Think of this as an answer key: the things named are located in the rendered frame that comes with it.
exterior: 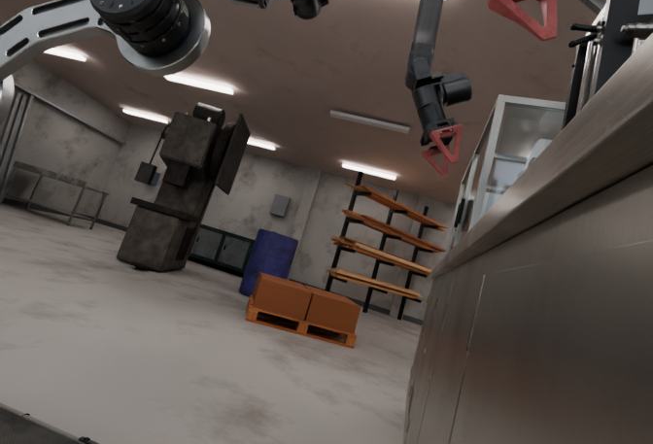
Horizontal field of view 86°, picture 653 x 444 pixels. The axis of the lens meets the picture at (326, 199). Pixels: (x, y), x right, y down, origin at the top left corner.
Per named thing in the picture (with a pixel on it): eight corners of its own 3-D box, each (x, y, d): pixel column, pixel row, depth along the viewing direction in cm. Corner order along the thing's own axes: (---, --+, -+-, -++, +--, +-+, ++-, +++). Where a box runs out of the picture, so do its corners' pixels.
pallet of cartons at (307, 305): (342, 331, 432) (351, 297, 440) (356, 352, 346) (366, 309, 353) (248, 304, 425) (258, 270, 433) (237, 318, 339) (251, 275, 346)
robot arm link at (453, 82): (406, 79, 90) (410, 58, 82) (450, 67, 89) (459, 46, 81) (419, 120, 87) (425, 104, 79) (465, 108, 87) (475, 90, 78)
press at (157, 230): (145, 256, 571) (199, 113, 616) (212, 279, 549) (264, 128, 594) (78, 251, 441) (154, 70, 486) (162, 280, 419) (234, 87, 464)
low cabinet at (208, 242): (271, 278, 864) (281, 248, 877) (245, 279, 683) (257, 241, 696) (200, 256, 897) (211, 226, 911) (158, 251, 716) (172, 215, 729)
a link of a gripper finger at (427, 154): (456, 174, 86) (444, 140, 88) (463, 165, 79) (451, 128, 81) (429, 181, 86) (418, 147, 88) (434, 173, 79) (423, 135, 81)
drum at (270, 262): (248, 290, 550) (266, 230, 566) (285, 302, 536) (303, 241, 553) (229, 290, 485) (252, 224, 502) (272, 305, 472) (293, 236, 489)
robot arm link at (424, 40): (429, -45, 98) (435, -84, 87) (450, -43, 97) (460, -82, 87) (401, 92, 90) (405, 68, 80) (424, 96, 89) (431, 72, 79)
